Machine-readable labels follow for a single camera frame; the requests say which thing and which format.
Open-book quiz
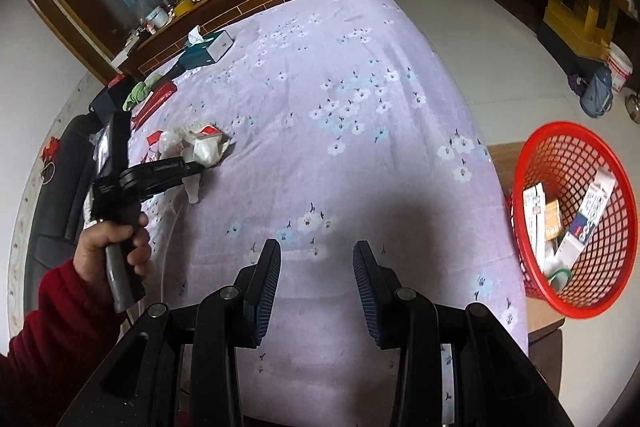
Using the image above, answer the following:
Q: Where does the person's left hand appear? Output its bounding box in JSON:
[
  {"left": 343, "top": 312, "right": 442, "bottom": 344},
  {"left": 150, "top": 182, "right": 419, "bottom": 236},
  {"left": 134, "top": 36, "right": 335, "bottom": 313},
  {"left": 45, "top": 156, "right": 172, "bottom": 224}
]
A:
[{"left": 74, "top": 212, "right": 153, "bottom": 308}]

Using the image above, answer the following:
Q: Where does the dark navy box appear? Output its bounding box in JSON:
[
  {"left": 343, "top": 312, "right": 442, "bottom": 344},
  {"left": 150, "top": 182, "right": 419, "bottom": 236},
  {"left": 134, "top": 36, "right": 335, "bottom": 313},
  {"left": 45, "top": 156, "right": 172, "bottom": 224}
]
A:
[{"left": 89, "top": 77, "right": 138, "bottom": 122}]

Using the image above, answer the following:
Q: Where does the person's left forearm red sleeve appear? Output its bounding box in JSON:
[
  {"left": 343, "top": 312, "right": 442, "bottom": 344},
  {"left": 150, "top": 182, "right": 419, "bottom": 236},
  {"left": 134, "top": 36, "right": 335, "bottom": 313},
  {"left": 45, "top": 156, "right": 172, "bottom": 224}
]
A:
[{"left": 0, "top": 257, "right": 131, "bottom": 427}]

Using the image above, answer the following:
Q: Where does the red hanging ornament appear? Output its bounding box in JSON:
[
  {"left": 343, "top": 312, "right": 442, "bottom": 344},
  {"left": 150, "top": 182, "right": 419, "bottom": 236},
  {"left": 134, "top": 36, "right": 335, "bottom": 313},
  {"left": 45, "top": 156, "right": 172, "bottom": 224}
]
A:
[{"left": 40, "top": 136, "right": 63, "bottom": 164}]

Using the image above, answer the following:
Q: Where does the white blue and red box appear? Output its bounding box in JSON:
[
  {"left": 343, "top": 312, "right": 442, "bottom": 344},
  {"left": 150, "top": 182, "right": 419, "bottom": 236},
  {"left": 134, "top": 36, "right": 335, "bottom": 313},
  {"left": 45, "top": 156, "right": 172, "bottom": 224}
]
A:
[{"left": 555, "top": 169, "right": 618, "bottom": 265}]

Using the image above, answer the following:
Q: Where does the red plastic basket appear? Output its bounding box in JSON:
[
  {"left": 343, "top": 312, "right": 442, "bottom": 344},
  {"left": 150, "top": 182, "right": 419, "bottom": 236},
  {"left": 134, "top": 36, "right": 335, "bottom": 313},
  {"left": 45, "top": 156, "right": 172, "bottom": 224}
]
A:
[{"left": 505, "top": 122, "right": 640, "bottom": 319}]

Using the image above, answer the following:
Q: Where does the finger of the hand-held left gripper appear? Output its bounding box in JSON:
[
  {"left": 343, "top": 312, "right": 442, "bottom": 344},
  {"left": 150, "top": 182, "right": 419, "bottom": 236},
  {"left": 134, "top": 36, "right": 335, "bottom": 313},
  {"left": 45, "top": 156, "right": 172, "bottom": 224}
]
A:
[{"left": 145, "top": 158, "right": 207, "bottom": 188}]

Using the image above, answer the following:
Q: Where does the green crumpled cloth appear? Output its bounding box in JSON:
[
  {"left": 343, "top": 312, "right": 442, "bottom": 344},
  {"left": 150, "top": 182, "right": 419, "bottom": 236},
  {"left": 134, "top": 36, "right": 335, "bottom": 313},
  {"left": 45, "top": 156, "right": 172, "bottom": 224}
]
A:
[{"left": 122, "top": 72, "right": 163, "bottom": 112}]

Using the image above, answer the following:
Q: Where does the white plastic bucket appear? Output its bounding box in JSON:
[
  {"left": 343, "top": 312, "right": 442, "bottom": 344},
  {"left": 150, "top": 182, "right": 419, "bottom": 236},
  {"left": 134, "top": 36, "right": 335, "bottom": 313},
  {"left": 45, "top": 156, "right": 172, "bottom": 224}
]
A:
[{"left": 606, "top": 44, "right": 635, "bottom": 95}]

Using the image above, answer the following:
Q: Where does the orange cardboard box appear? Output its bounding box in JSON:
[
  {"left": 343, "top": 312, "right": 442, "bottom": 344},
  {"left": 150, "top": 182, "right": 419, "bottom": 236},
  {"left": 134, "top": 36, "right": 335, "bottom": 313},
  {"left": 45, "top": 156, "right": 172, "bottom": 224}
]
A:
[{"left": 542, "top": 199, "right": 563, "bottom": 242}]

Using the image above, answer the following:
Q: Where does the clear bag with red items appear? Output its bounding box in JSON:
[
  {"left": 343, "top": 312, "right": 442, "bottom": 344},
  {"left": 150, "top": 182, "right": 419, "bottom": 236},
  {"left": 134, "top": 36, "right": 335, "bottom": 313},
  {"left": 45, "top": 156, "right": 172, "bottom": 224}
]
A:
[{"left": 147, "top": 119, "right": 236, "bottom": 205}]

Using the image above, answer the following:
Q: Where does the white cardboard box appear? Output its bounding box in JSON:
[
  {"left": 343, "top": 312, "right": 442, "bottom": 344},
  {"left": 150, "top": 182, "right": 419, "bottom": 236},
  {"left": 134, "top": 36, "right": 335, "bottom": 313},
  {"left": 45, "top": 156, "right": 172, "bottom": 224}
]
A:
[{"left": 522, "top": 184, "right": 546, "bottom": 260}]

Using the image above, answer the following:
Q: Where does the white and clear plastic wrapper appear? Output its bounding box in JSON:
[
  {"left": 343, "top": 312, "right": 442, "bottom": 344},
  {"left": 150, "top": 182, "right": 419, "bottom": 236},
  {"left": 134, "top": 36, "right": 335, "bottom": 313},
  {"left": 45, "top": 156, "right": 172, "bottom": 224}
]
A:
[{"left": 545, "top": 252, "right": 573, "bottom": 293}]

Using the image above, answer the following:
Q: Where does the teal tissue box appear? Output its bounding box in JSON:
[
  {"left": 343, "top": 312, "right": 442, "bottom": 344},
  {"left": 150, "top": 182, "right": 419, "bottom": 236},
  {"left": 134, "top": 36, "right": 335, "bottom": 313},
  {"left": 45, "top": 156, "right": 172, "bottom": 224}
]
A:
[{"left": 180, "top": 26, "right": 235, "bottom": 70}]

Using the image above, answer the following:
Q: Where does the dark red flat packet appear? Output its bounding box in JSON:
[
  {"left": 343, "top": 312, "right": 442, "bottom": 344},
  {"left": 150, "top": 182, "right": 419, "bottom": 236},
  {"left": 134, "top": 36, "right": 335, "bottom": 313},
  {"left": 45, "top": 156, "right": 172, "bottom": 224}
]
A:
[{"left": 131, "top": 81, "right": 177, "bottom": 128}]

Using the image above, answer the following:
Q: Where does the purple floral bed sheet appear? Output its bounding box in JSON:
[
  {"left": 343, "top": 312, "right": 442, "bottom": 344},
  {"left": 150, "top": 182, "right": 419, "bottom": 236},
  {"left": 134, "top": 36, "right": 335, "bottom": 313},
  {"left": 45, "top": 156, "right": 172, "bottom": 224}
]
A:
[{"left": 120, "top": 0, "right": 531, "bottom": 427}]

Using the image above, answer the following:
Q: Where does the brown cardboard box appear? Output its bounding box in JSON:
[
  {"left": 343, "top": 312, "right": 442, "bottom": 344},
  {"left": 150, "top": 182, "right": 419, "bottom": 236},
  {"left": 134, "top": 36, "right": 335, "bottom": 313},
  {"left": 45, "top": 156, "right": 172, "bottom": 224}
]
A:
[{"left": 487, "top": 141, "right": 566, "bottom": 403}]

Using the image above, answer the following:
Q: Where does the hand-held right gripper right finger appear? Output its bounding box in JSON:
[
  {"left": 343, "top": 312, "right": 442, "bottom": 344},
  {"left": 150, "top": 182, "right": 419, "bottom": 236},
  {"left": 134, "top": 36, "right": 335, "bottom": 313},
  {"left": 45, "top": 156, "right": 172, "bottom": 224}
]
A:
[{"left": 352, "top": 241, "right": 576, "bottom": 427}]

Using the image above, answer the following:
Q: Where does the blue grey backpack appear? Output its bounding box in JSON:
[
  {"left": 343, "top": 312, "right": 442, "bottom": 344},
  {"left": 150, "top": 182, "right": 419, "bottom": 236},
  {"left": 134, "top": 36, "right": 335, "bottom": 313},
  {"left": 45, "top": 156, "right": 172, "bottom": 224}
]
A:
[{"left": 579, "top": 64, "right": 615, "bottom": 118}]

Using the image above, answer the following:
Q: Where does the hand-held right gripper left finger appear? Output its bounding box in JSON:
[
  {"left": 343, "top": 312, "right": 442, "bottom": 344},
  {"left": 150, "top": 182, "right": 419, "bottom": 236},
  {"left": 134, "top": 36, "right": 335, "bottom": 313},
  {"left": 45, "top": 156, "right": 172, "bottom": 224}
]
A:
[{"left": 55, "top": 238, "right": 282, "bottom": 427}]

